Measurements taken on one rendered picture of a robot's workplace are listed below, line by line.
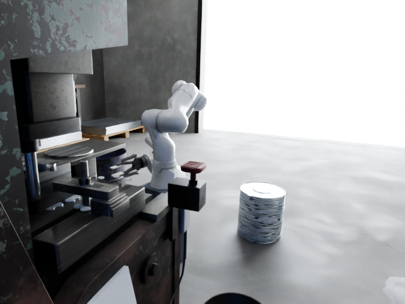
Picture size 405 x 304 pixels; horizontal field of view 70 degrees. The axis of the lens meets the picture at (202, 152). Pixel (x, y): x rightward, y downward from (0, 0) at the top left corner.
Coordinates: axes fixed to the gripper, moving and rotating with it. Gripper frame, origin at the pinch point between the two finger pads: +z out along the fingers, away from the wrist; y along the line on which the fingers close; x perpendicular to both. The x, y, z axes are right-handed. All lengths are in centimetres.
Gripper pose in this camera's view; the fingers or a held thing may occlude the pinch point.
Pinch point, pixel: (116, 171)
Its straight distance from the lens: 176.3
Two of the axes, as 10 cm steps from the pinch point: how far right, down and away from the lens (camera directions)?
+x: 7.4, 2.0, -6.5
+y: -0.3, -9.5, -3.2
